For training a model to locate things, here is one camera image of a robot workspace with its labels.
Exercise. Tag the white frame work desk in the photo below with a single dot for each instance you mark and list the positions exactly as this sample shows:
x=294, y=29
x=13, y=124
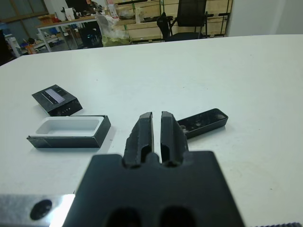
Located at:
x=71, y=22

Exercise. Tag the black box lid with print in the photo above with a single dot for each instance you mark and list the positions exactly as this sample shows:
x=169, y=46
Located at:
x=59, y=101

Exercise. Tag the black office chair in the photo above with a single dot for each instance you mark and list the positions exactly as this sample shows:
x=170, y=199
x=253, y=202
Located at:
x=191, y=11

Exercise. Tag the olive green plastic bag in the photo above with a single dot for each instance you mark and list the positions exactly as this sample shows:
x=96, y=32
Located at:
x=116, y=39

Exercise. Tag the black box base white insert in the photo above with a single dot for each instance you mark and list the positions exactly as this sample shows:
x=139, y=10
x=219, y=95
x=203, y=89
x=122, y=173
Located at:
x=68, y=140

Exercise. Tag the black computer tower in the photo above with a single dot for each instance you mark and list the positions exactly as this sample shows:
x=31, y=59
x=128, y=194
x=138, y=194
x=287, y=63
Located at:
x=92, y=36

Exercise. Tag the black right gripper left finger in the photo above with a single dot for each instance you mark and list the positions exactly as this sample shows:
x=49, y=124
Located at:
x=139, y=137

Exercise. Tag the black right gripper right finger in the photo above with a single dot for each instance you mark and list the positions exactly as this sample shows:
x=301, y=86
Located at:
x=171, y=137

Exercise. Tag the slim black camera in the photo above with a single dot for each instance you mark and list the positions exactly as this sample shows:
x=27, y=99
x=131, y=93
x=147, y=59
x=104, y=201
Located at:
x=206, y=121

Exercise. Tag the black desk monitor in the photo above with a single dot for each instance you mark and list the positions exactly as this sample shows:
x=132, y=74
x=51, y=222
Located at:
x=75, y=4

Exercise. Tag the stacked wooden crates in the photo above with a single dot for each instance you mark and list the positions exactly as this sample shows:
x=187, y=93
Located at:
x=146, y=26

